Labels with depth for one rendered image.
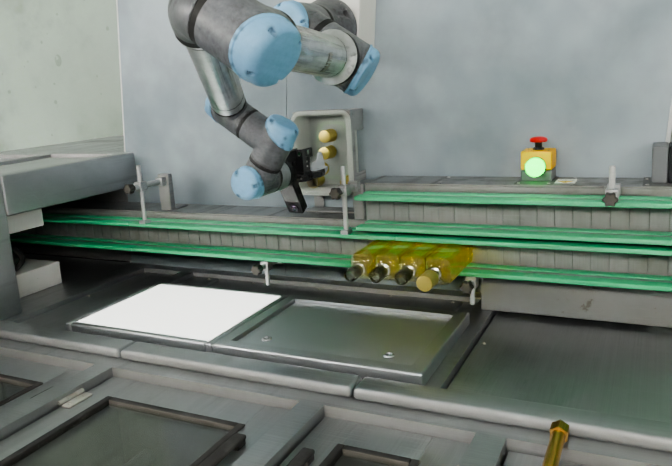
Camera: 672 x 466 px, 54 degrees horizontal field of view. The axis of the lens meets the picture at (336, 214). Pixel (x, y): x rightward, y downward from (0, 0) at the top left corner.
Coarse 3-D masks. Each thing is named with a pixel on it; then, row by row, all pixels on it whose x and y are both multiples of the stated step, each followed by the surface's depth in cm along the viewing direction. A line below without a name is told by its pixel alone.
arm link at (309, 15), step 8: (280, 8) 144; (288, 8) 143; (296, 8) 142; (304, 8) 143; (312, 8) 147; (320, 8) 151; (296, 16) 142; (304, 16) 142; (312, 16) 144; (320, 16) 145; (328, 16) 152; (296, 24) 142; (304, 24) 142; (312, 24) 143; (320, 24) 143
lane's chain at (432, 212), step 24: (456, 192) 155; (384, 216) 165; (408, 216) 162; (432, 216) 159; (456, 216) 157; (480, 216) 154; (504, 216) 152; (528, 216) 149; (552, 216) 147; (576, 216) 145; (600, 216) 142; (624, 216) 140; (648, 216) 138
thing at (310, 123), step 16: (304, 112) 173; (320, 112) 171; (336, 112) 169; (304, 128) 179; (320, 128) 180; (336, 128) 178; (304, 144) 180; (320, 144) 181; (336, 144) 179; (336, 160) 180; (352, 160) 170; (336, 176) 181; (352, 176) 171; (304, 192) 178; (320, 192) 176
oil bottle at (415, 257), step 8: (416, 248) 149; (424, 248) 149; (432, 248) 149; (408, 256) 143; (416, 256) 143; (424, 256) 143; (400, 264) 143; (408, 264) 141; (416, 264) 141; (424, 264) 142; (416, 272) 141; (416, 280) 142
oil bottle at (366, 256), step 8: (376, 240) 160; (384, 240) 160; (368, 248) 153; (376, 248) 153; (384, 248) 153; (352, 256) 148; (360, 256) 147; (368, 256) 147; (352, 264) 147; (368, 264) 146; (368, 272) 146
